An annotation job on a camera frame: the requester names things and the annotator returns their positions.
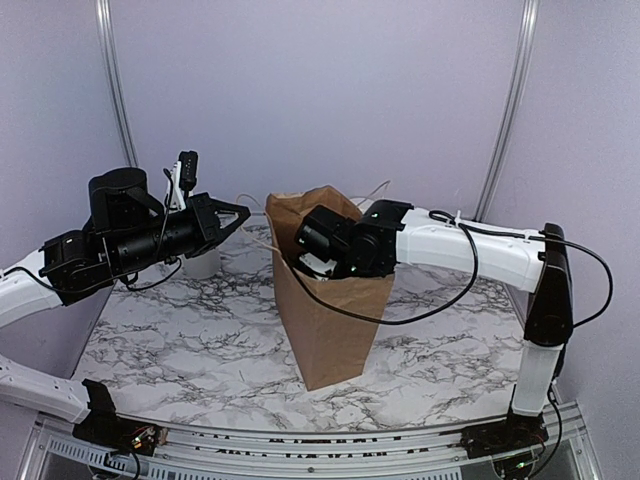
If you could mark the white cylindrical straw holder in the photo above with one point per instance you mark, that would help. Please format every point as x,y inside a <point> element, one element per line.
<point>203,266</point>

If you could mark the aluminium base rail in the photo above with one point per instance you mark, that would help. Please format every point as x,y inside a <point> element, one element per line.
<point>465,450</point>

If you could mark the aluminium frame post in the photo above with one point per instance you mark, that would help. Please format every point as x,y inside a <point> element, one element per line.
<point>107,42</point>
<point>515,92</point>

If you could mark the left aluminium frame post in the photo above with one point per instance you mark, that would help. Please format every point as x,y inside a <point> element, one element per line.
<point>107,42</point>

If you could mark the right aluminium frame post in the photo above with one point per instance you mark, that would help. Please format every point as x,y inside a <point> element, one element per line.
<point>515,92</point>

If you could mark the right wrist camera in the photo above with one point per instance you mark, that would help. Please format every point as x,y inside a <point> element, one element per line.
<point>316,268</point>

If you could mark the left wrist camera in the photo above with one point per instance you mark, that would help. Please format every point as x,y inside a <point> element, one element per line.
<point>182,179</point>

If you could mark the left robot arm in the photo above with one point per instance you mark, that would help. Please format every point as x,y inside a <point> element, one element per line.
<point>128,231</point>

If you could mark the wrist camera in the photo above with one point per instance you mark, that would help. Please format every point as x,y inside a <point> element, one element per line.
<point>316,268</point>
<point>182,179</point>

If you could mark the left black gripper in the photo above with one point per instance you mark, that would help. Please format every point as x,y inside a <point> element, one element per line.
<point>206,226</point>

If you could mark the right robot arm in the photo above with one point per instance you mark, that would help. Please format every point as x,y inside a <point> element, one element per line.
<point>393,232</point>

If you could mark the brown paper bag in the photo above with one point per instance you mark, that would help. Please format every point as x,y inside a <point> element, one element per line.
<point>329,347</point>

